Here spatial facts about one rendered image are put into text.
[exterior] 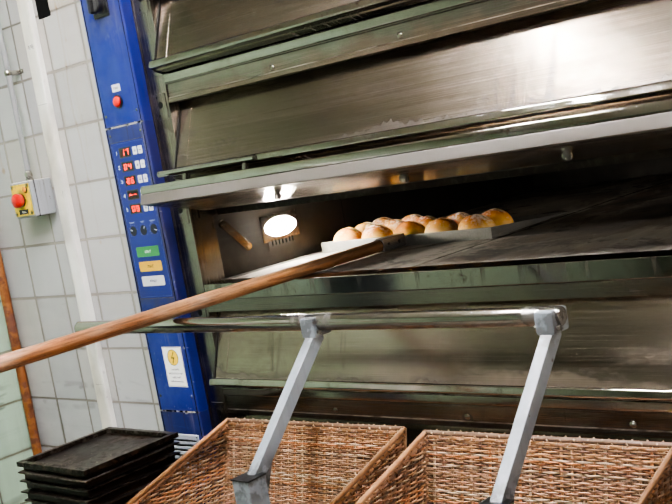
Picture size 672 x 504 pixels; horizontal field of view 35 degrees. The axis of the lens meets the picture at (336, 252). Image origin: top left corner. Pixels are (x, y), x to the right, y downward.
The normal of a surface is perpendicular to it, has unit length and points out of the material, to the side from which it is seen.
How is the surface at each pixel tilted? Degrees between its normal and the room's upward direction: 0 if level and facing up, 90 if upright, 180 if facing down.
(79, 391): 90
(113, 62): 90
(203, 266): 90
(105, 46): 90
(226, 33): 70
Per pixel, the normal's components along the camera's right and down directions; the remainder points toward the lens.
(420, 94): -0.67, -0.16
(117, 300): -0.65, 0.19
